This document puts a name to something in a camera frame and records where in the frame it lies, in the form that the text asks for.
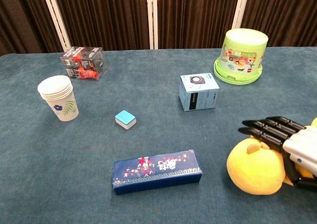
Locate black and white right hand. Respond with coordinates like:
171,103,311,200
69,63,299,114
238,116,317,192

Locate yellow plush duck toy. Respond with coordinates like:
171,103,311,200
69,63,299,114
226,117,317,196

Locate green plastic bucket upside down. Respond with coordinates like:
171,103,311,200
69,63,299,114
213,28,269,85

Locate light blue cardboard box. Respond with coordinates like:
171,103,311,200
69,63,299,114
179,72,220,112

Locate dark brown pleated curtain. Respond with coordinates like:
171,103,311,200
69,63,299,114
157,0,241,49
242,0,317,48
0,0,63,56
52,0,151,52

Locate dark blue long box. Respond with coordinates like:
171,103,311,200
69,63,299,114
112,149,203,196

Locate dark blue felt tablecloth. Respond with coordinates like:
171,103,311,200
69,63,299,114
0,45,317,224

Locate blue and white tile block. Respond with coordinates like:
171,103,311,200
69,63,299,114
114,110,137,130

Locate clear box with red-black print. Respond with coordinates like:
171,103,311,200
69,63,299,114
60,46,108,81

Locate stack of white paper cups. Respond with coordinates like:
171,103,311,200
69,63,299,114
37,75,79,122

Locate white partition frame post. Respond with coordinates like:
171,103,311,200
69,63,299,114
41,0,73,53
231,0,252,29
146,0,159,50

